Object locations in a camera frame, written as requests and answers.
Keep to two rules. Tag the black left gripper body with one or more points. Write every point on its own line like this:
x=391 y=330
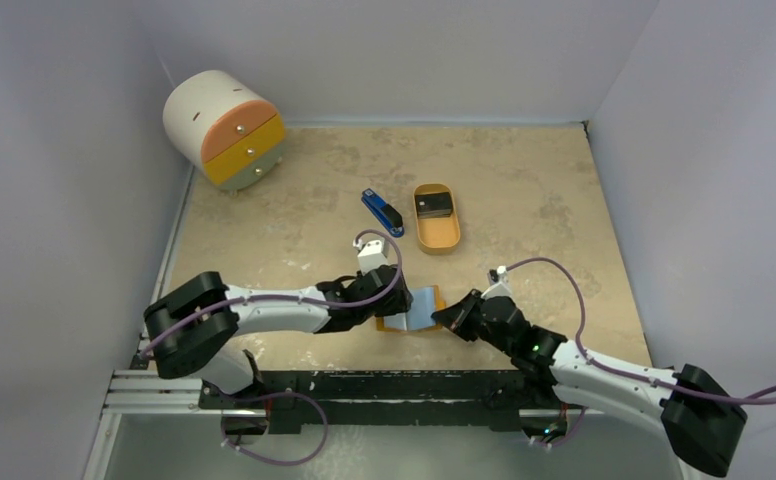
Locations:
x=396 y=304

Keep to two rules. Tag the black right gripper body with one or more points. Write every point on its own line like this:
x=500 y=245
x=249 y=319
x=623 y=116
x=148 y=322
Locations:
x=469 y=312

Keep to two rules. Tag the orange leather card holder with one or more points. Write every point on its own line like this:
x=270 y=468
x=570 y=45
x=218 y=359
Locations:
x=425 y=302

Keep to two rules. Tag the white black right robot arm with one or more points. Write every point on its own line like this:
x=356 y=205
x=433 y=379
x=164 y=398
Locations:
x=685 y=408

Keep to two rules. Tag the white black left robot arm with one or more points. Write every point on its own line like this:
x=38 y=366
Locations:
x=190 y=327

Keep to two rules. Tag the black credit card stack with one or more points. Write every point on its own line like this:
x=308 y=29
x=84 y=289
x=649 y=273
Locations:
x=434 y=205

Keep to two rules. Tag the orange oval tray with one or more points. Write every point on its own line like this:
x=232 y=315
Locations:
x=437 y=236

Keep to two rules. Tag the blue black stapler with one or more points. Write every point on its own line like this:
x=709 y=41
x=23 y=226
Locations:
x=388 y=217

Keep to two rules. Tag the white round mini drawer chest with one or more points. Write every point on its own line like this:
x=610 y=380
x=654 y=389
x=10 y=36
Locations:
x=231 y=134

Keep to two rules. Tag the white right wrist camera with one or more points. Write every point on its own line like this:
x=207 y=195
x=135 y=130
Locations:
x=499 y=285

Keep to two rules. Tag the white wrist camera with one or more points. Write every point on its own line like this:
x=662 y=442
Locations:
x=371 y=254
x=499 y=285

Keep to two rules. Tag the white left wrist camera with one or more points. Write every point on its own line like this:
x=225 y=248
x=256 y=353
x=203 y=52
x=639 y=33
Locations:
x=371 y=254

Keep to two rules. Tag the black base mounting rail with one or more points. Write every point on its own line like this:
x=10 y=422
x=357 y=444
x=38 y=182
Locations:
x=500 y=400

